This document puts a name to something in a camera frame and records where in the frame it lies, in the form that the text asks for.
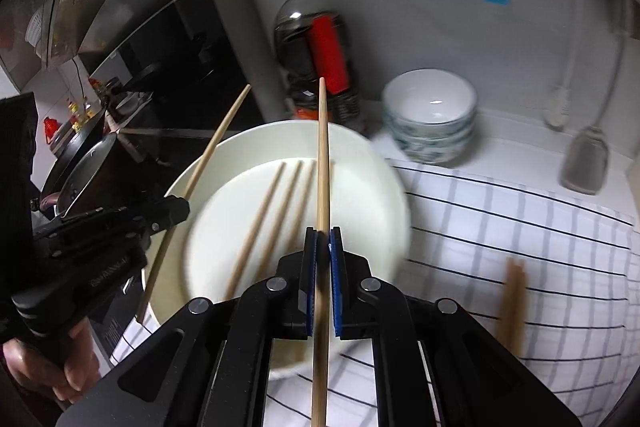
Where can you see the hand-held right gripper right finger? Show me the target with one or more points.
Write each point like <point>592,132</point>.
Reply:
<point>339,282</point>

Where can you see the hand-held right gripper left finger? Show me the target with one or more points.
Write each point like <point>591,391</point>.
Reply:
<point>310,277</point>

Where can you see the black range hood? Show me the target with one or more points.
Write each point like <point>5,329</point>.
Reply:
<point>150,7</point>

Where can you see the white checkered cloth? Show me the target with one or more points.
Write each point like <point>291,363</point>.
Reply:
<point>500,232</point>

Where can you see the yellow cap condiment bottle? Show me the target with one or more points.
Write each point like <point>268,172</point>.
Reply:
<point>80,114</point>

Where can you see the black wok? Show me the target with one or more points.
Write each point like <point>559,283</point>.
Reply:
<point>62,157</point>

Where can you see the white dish brush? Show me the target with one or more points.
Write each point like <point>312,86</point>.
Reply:
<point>556,107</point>

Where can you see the bundle of wooden chopsticks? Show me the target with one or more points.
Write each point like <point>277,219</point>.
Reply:
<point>512,307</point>

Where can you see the person's left hand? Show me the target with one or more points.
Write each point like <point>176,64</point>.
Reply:
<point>75,372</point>

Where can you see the soy sauce bottle red cap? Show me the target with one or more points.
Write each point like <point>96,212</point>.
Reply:
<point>300,47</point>

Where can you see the red plastic container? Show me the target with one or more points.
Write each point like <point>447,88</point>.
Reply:
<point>50,129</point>

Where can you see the white round tray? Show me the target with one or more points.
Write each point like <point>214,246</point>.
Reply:
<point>360,207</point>

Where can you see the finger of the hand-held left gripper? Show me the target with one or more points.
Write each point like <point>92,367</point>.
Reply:
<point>160,214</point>

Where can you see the metal spatula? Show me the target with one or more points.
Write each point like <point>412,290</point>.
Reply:
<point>585,162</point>

